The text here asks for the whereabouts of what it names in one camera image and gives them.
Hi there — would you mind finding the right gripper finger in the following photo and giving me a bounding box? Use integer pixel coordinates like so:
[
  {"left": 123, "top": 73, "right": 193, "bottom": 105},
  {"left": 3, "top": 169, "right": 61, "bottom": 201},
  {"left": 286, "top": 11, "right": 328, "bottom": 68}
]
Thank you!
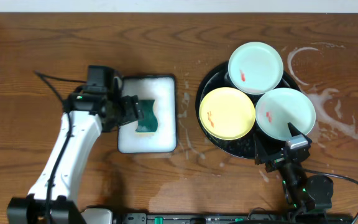
[
  {"left": 287, "top": 123, "right": 304, "bottom": 137},
  {"left": 254, "top": 132, "right": 270, "bottom": 165}
]

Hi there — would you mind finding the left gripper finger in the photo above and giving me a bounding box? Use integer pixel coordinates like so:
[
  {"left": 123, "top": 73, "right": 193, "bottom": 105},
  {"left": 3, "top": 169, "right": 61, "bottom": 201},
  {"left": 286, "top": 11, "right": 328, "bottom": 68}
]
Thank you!
[
  {"left": 130, "top": 95, "right": 144, "bottom": 120},
  {"left": 118, "top": 118, "right": 139, "bottom": 126}
]

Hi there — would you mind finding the green yellow sponge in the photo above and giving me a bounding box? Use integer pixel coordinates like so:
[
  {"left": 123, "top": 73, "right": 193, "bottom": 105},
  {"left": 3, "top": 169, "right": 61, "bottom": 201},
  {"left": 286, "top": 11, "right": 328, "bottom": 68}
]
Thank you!
[{"left": 135, "top": 100, "right": 158, "bottom": 133}]

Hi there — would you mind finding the yellow plate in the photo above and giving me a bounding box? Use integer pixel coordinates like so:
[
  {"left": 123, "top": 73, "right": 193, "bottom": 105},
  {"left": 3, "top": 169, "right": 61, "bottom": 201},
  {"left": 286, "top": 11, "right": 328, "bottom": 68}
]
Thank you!
[{"left": 198, "top": 87, "right": 255, "bottom": 141}]

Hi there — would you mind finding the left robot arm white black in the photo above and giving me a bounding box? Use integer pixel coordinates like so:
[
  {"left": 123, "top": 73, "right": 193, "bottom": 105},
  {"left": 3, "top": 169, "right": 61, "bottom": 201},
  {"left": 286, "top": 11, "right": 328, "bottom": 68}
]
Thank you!
[{"left": 7, "top": 93, "right": 144, "bottom": 223}]

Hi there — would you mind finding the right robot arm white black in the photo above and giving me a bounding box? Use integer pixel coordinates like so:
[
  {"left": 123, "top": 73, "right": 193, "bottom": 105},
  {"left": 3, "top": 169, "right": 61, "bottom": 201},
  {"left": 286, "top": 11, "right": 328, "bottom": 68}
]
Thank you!
[{"left": 253, "top": 123, "right": 333, "bottom": 213}]

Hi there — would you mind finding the mint green plate near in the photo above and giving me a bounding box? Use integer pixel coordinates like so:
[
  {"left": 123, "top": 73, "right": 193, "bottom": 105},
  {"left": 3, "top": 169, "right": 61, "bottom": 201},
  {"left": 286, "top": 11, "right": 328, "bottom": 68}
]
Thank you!
[{"left": 255, "top": 88, "right": 316, "bottom": 141}]

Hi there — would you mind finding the mint green plate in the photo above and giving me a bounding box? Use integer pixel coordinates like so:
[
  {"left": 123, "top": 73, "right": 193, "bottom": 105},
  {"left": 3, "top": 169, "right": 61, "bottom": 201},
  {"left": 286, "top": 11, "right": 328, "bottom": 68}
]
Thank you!
[
  {"left": 255, "top": 88, "right": 316, "bottom": 141},
  {"left": 227, "top": 42, "right": 283, "bottom": 95}
]

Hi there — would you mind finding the mint green plate far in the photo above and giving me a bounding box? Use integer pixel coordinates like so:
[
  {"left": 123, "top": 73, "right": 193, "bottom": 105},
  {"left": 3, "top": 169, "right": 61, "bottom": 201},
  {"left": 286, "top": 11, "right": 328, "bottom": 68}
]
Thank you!
[{"left": 227, "top": 42, "right": 283, "bottom": 95}]

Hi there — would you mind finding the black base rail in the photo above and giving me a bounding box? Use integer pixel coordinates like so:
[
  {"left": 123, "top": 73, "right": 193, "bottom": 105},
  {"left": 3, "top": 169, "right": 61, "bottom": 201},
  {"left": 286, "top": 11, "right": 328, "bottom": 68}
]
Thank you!
[{"left": 82, "top": 207, "right": 354, "bottom": 224}]

